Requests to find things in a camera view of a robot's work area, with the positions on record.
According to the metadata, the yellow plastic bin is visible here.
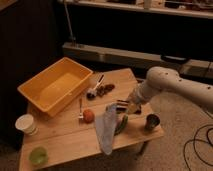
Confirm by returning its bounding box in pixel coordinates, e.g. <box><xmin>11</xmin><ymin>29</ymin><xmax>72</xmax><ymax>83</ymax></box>
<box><xmin>18</xmin><ymin>57</ymin><xmax>93</xmax><ymax>116</ymax></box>

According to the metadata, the brown grape bunch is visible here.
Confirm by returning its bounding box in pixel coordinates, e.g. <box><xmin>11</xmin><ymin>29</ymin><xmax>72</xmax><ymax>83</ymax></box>
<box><xmin>97</xmin><ymin>84</ymin><xmax>115</xmax><ymax>97</ymax></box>

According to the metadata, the blue sponge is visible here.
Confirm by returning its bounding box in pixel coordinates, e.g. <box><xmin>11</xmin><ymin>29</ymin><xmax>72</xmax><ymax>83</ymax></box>
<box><xmin>106</xmin><ymin>104</ymin><xmax>117</xmax><ymax>112</ymax></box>

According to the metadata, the metal cup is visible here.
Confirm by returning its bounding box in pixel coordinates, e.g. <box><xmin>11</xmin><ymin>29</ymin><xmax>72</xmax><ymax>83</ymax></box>
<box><xmin>145</xmin><ymin>114</ymin><xmax>160</xmax><ymax>131</ymax></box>

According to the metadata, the white paper cup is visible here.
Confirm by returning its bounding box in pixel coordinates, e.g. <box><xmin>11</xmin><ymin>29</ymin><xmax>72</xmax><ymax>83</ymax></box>
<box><xmin>15</xmin><ymin>114</ymin><xmax>37</xmax><ymax>135</ymax></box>

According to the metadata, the green plastic cup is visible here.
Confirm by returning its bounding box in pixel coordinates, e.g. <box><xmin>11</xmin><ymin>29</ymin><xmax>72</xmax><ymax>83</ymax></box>
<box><xmin>29</xmin><ymin>147</ymin><xmax>48</xmax><ymax>166</ymax></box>

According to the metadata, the grey metal shelf rail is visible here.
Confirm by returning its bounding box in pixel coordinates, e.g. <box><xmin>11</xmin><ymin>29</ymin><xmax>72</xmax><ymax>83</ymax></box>
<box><xmin>62</xmin><ymin>42</ymin><xmax>213</xmax><ymax>79</ymax></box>

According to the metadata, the black handle on rail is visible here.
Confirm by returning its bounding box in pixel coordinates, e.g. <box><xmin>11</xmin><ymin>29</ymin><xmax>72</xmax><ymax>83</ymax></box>
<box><xmin>160</xmin><ymin>55</ymin><xmax>189</xmax><ymax>64</ymax></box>

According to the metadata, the small metal fork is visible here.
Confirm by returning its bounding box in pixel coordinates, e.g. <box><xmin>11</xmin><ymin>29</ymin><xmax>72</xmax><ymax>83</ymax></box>
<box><xmin>79</xmin><ymin>98</ymin><xmax>83</xmax><ymax>120</ymax></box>

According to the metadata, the orange ball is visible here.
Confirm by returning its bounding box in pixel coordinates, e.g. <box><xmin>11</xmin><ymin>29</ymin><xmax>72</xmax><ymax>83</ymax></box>
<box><xmin>83</xmin><ymin>109</ymin><xmax>95</xmax><ymax>123</ymax></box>

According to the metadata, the black floor cable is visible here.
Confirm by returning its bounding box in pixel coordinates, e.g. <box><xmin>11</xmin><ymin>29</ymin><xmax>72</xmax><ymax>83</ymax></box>
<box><xmin>182</xmin><ymin>109</ymin><xmax>213</xmax><ymax>168</ymax></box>

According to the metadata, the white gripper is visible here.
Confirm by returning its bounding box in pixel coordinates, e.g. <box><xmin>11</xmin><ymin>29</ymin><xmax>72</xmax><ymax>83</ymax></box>
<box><xmin>126</xmin><ymin>88</ymin><xmax>142</xmax><ymax>113</ymax></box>

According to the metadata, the striped eraser block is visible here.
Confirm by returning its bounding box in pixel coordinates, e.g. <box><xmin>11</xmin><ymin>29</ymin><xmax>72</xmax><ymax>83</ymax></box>
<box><xmin>116</xmin><ymin>100</ymin><xmax>141</xmax><ymax>114</ymax></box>

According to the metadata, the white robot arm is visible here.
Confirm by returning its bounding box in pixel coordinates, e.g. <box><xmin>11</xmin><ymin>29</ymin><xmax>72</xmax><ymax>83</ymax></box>
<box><xmin>127</xmin><ymin>66</ymin><xmax>213</xmax><ymax>113</ymax></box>

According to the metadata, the green pepper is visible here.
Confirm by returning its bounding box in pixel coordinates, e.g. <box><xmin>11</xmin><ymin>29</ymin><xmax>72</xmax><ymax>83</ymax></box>
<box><xmin>114</xmin><ymin>115</ymin><xmax>128</xmax><ymax>135</ymax></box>

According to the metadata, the metal stand pole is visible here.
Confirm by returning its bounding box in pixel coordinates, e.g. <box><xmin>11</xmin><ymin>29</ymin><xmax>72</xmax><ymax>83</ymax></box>
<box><xmin>63</xmin><ymin>0</ymin><xmax>76</xmax><ymax>45</ymax></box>

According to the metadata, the grey cloth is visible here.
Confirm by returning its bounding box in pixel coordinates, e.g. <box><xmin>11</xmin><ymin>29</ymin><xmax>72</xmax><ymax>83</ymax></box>
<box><xmin>95</xmin><ymin>110</ymin><xmax>117</xmax><ymax>155</ymax></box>

